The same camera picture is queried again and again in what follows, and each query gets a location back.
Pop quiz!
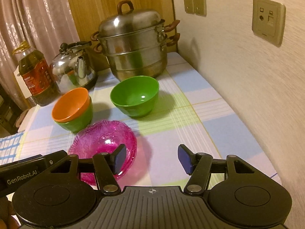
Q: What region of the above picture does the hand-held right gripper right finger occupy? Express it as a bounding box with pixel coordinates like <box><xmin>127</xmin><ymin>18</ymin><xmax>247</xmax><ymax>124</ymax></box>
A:
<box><xmin>177</xmin><ymin>144</ymin><xmax>258</xmax><ymax>195</ymax></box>

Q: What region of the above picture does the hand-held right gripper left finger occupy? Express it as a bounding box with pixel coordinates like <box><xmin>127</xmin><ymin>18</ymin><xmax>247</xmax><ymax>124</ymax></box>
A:
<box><xmin>49</xmin><ymin>144</ymin><xmax>127</xmax><ymax>195</ymax></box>

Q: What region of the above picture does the green plastic bowl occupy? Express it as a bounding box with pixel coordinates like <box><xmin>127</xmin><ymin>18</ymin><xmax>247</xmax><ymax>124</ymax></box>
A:
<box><xmin>56</xmin><ymin>97</ymin><xmax>94</xmax><ymax>133</ymax></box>
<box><xmin>110</xmin><ymin>76</ymin><xmax>160</xmax><ymax>118</ymax></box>

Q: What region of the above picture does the orange plastic bowl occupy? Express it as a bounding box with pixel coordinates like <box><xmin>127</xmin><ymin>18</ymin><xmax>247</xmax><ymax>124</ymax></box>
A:
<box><xmin>52</xmin><ymin>87</ymin><xmax>90</xmax><ymax>122</ymax></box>

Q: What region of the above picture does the person's left hand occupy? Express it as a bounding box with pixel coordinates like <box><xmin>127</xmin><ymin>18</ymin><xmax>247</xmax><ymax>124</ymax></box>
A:
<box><xmin>0</xmin><ymin>202</ymin><xmax>21</xmax><ymax>229</ymax></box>

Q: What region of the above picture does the blue checked towel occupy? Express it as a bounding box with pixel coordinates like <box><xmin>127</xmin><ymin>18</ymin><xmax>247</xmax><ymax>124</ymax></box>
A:
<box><xmin>0</xmin><ymin>132</ymin><xmax>24</xmax><ymax>165</ymax></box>

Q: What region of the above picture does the pastel checked tablecloth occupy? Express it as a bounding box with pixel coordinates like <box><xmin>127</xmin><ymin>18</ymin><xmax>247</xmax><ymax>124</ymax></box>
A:
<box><xmin>7</xmin><ymin>51</ymin><xmax>279</xmax><ymax>196</ymax></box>

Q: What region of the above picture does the black folding rack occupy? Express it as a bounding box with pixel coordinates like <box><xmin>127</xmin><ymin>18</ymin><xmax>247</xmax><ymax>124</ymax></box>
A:
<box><xmin>0</xmin><ymin>83</ymin><xmax>26</xmax><ymax>133</ymax></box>

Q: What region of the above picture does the white wooden chair back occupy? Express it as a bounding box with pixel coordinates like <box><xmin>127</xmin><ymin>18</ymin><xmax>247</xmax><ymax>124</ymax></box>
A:
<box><xmin>14</xmin><ymin>70</ymin><xmax>32</xmax><ymax>99</ymax></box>

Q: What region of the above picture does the cooking oil bottle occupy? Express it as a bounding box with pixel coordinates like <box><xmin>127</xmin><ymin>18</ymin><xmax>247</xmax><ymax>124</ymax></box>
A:
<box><xmin>12</xmin><ymin>40</ymin><xmax>60</xmax><ymax>107</ymax></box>

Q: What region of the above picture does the stainless steel kettle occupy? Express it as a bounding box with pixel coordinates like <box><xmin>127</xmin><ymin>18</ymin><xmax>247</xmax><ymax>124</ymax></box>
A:
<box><xmin>50</xmin><ymin>41</ymin><xmax>98</xmax><ymax>94</ymax></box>

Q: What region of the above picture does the stainless steel steamer pot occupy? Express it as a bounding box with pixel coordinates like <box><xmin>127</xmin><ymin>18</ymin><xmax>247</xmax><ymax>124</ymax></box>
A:
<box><xmin>91</xmin><ymin>19</ymin><xmax>181</xmax><ymax>82</ymax></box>

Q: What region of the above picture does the steel steamer pot lid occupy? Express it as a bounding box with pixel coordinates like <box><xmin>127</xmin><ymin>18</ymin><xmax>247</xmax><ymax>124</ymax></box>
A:
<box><xmin>98</xmin><ymin>0</ymin><xmax>165</xmax><ymax>39</ymax></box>

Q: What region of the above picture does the pink sheer curtain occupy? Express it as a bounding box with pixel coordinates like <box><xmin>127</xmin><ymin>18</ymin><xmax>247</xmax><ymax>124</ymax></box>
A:
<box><xmin>0</xmin><ymin>0</ymin><xmax>80</xmax><ymax>110</ymax></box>

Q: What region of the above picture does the beige wall socket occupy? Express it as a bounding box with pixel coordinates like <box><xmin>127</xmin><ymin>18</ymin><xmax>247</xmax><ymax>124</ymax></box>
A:
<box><xmin>183</xmin><ymin>0</ymin><xmax>194</xmax><ymax>14</ymax></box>
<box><xmin>192</xmin><ymin>0</ymin><xmax>207</xmax><ymax>16</ymax></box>

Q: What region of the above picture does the beige wall outlet panel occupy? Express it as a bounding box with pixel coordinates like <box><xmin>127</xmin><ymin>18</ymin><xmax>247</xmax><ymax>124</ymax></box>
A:
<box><xmin>252</xmin><ymin>0</ymin><xmax>286</xmax><ymax>47</ymax></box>

